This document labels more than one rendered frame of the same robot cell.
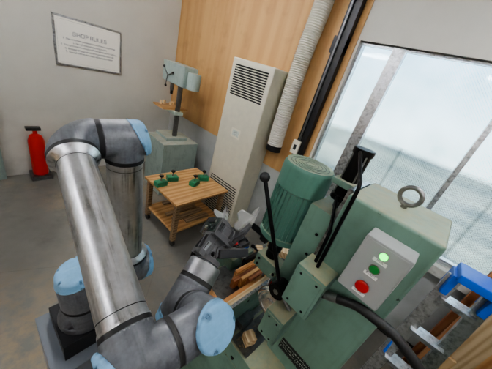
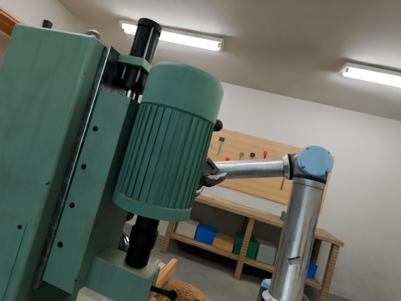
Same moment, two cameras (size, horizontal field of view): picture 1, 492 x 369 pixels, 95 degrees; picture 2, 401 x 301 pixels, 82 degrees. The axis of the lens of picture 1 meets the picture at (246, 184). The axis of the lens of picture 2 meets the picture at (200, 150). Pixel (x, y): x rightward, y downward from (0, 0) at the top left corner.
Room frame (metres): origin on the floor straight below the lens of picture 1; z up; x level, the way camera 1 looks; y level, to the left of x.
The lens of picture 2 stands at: (1.26, -0.35, 1.33)
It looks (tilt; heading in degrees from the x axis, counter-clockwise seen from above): 3 degrees up; 155
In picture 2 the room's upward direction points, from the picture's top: 16 degrees clockwise
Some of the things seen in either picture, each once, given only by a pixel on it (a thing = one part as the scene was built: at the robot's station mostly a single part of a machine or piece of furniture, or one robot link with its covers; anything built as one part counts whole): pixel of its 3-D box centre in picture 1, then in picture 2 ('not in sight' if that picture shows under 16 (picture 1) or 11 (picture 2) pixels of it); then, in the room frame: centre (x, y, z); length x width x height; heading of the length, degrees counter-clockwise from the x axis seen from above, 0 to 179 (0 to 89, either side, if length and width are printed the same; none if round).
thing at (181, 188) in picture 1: (184, 200); not in sight; (2.05, 0.59, 0.32); 0.66 x 0.57 x 0.64; 146
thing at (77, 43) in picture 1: (90, 47); not in sight; (2.65, 2.09, 1.48); 0.64 x 0.02 x 0.46; 145
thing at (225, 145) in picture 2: not in sight; (261, 167); (-1.59, 2.10, 1.50); 2.00 x 0.04 x 0.90; 55
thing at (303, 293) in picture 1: (308, 285); not in sight; (0.49, -0.26, 1.22); 0.09 x 0.08 x 0.15; 51
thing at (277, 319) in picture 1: (277, 320); not in sight; (0.51, -0.24, 1.02); 0.09 x 0.07 x 0.12; 141
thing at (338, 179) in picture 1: (353, 176); (139, 57); (0.66, -0.30, 1.53); 0.08 x 0.08 x 0.17; 51
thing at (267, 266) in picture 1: (271, 266); (123, 279); (0.73, -0.21, 1.03); 0.14 x 0.07 x 0.09; 51
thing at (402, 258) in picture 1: (375, 268); not in sight; (0.44, -0.35, 1.40); 0.10 x 0.06 x 0.16; 51
